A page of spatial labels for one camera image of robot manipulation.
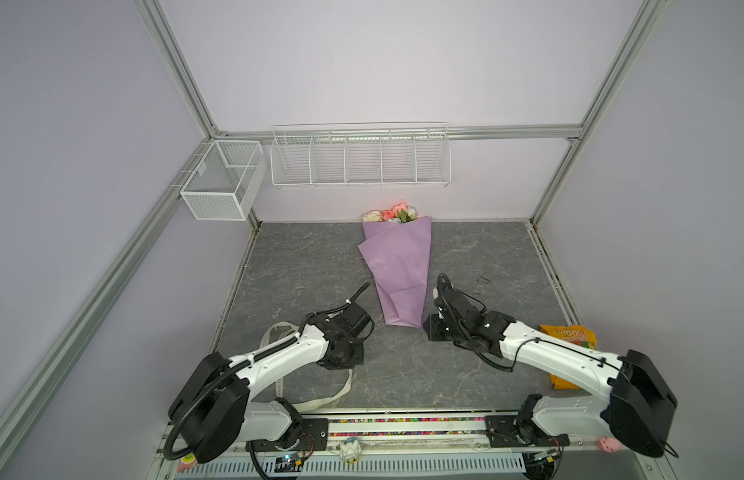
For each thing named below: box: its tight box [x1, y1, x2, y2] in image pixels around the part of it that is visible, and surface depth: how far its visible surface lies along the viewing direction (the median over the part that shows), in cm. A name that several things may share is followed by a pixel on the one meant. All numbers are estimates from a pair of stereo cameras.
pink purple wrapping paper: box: [358, 216, 432, 328], surface depth 106 cm
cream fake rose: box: [362, 210, 383, 222], surface depth 118 cm
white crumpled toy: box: [340, 437, 362, 464], surface depth 69 cm
